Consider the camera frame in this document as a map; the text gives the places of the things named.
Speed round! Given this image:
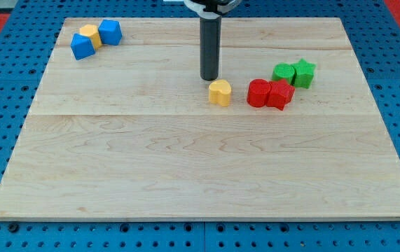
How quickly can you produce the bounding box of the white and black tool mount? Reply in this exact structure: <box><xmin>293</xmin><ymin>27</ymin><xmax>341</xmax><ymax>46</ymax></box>
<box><xmin>184</xmin><ymin>0</ymin><xmax>242</xmax><ymax>18</ymax></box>

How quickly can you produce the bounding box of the yellow hexagon block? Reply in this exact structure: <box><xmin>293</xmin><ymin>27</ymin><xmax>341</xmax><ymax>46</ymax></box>
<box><xmin>79</xmin><ymin>24</ymin><xmax>102</xmax><ymax>50</ymax></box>

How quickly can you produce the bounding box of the green star block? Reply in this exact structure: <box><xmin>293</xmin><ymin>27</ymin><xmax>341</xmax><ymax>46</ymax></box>
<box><xmin>292</xmin><ymin>59</ymin><xmax>316</xmax><ymax>89</ymax></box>

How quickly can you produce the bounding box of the blue pentagon block left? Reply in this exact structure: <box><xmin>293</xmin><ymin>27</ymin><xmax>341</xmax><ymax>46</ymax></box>
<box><xmin>70</xmin><ymin>34</ymin><xmax>95</xmax><ymax>60</ymax></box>

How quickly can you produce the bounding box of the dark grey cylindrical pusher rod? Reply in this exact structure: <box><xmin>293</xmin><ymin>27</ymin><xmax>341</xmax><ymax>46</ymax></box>
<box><xmin>200</xmin><ymin>17</ymin><xmax>221</xmax><ymax>81</ymax></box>

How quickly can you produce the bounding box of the red cylinder block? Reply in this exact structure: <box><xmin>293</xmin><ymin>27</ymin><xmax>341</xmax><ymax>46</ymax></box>
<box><xmin>247</xmin><ymin>78</ymin><xmax>271</xmax><ymax>108</ymax></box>

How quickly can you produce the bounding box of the yellow heart block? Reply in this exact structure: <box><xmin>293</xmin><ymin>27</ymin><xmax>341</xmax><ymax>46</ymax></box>
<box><xmin>208</xmin><ymin>79</ymin><xmax>232</xmax><ymax>107</ymax></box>

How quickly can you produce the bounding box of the blue cube block right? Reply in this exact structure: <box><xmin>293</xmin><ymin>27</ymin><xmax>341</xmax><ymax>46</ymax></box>
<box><xmin>99</xmin><ymin>20</ymin><xmax>123</xmax><ymax>46</ymax></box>

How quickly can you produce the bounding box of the red star block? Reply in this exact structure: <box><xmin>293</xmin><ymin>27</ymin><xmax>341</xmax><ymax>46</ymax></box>
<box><xmin>266</xmin><ymin>79</ymin><xmax>295</xmax><ymax>111</ymax></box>

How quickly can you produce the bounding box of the light wooden board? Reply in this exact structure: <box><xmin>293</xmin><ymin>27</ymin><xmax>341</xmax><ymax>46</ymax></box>
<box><xmin>0</xmin><ymin>17</ymin><xmax>400</xmax><ymax>222</ymax></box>

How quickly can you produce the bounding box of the green cylinder block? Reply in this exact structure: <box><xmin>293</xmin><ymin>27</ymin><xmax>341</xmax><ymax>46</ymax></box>
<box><xmin>271</xmin><ymin>63</ymin><xmax>296</xmax><ymax>84</ymax></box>

